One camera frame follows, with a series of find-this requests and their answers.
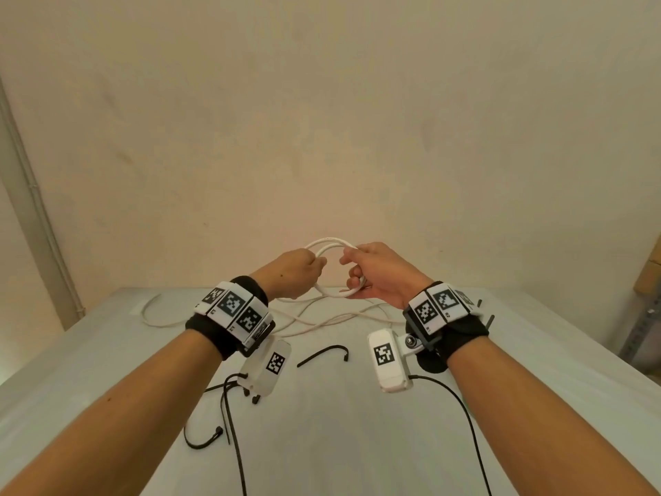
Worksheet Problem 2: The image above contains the person's left hand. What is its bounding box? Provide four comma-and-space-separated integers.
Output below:
249, 248, 329, 301

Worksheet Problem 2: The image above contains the person's right hand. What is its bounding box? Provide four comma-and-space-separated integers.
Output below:
339, 242, 435, 311

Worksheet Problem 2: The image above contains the white cable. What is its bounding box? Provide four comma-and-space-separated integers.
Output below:
140, 237, 410, 339

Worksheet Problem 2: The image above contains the wristband with marker tiles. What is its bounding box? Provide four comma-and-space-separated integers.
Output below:
185, 276, 276, 361
402, 281, 497, 371

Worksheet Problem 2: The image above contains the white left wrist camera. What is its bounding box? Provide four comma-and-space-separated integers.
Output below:
239, 338, 292, 405

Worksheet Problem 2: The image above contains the black left camera cable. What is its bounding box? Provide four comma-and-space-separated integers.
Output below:
222, 374, 250, 496

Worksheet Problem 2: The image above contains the left wristband with marker tiles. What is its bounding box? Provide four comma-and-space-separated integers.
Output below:
185, 276, 276, 361

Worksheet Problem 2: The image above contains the black right camera cable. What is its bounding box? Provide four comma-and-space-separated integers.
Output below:
410, 375, 492, 496

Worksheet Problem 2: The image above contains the white wall conduit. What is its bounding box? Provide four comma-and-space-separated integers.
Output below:
0, 77, 86, 332

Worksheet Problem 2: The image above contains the right wristband with marker tiles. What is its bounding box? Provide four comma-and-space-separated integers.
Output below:
402, 281, 497, 371

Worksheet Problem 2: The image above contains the curved black cable tie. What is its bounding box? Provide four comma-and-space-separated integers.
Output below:
297, 345, 350, 369

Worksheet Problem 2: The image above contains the grey metal shelf rack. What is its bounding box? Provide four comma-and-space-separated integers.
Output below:
617, 291, 661, 376

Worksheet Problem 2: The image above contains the person's left forearm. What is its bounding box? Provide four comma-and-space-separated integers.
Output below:
0, 329, 228, 496

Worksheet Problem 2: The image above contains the person's right forearm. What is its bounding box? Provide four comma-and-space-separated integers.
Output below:
445, 334, 661, 496

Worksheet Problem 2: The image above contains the long looped black cable tie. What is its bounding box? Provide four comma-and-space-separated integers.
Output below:
183, 379, 231, 450

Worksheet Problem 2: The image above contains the cardboard box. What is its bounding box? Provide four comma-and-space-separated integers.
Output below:
633, 247, 661, 298

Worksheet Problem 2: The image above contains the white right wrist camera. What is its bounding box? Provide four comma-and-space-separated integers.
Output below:
367, 329, 448, 394

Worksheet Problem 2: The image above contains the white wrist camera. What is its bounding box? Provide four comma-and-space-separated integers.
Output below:
367, 329, 448, 394
239, 338, 292, 405

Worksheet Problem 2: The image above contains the black camera cable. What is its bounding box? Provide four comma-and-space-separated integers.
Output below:
410, 375, 492, 496
222, 374, 250, 496

